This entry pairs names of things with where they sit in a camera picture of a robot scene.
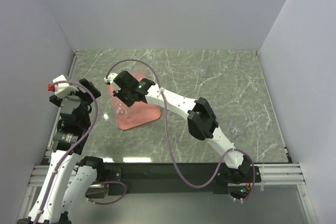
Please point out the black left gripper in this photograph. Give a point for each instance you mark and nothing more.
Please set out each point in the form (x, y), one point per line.
(89, 85)

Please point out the pink plastic tray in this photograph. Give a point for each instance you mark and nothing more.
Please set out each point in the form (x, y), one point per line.
(141, 113)

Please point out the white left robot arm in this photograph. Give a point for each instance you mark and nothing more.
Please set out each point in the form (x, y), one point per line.
(68, 176)

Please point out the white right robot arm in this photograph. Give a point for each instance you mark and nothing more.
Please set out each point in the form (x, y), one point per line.
(200, 118)

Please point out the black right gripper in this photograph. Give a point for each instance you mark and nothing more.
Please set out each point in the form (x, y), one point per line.
(118, 94)

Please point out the clear glass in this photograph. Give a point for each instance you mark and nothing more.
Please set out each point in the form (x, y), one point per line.
(233, 132)
(122, 112)
(200, 71)

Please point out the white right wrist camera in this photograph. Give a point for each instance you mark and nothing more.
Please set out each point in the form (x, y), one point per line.
(109, 80)

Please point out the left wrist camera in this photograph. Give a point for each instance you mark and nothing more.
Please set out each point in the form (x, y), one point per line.
(62, 90)

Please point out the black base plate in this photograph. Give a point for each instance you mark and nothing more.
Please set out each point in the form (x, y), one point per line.
(114, 179)

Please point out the aluminium mounting rail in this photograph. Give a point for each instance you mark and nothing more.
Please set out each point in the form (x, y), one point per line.
(271, 174)

